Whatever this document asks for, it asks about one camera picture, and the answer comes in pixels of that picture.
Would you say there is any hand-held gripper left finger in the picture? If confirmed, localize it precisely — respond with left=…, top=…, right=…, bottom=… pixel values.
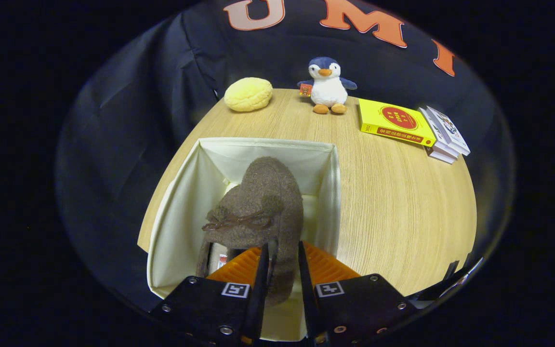
left=149, top=242, right=270, bottom=347

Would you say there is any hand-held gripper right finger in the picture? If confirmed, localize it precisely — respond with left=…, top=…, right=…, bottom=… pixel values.
left=298, top=240, right=421, bottom=347

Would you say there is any cream fabric storage box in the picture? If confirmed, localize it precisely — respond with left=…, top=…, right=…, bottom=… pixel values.
left=137, top=137, right=342, bottom=342

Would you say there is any yellow book with red circle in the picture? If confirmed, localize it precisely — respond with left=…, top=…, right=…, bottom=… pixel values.
left=358, top=98, right=436, bottom=147

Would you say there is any yellow round plush bun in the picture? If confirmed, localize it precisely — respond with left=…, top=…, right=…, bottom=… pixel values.
left=224, top=77, right=274, bottom=113

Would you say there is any blue white penguin plush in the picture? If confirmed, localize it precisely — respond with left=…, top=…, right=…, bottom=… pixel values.
left=298, top=57, right=358, bottom=115

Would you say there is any white illustrated book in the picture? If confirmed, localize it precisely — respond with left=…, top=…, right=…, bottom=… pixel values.
left=426, top=106, right=471, bottom=156

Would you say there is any black backdrop cloth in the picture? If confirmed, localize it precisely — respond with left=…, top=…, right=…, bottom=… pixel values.
left=56, top=0, right=516, bottom=314

